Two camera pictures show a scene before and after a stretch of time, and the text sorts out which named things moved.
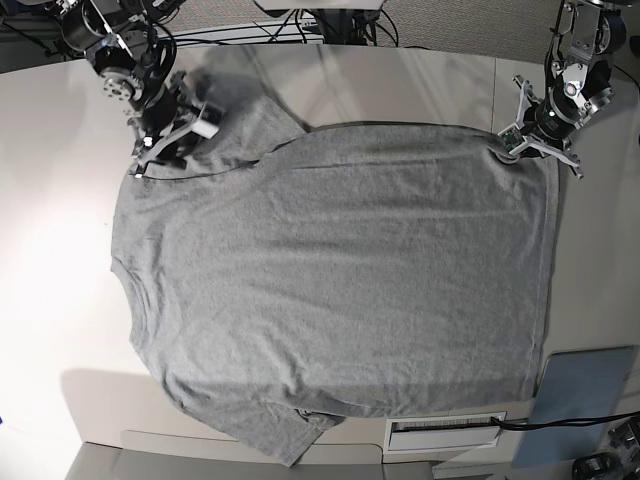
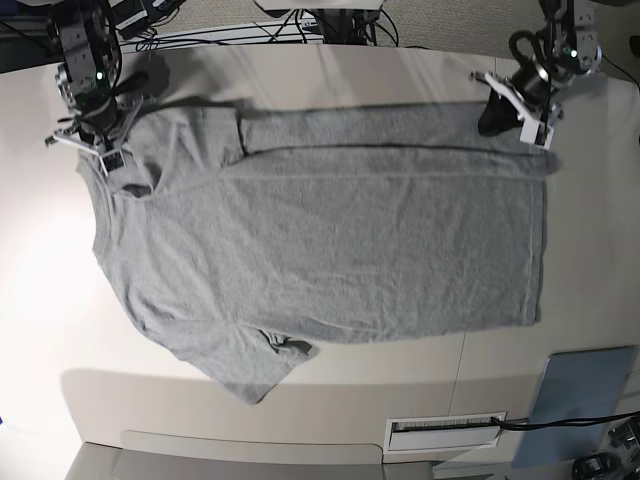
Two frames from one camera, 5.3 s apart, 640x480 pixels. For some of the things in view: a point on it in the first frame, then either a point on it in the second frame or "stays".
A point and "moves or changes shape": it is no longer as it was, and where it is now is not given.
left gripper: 170,104 -> 101,126
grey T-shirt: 283,278 moves or changes shape
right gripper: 544,123 -> 527,91
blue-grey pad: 574,385 stays
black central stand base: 347,26 stays
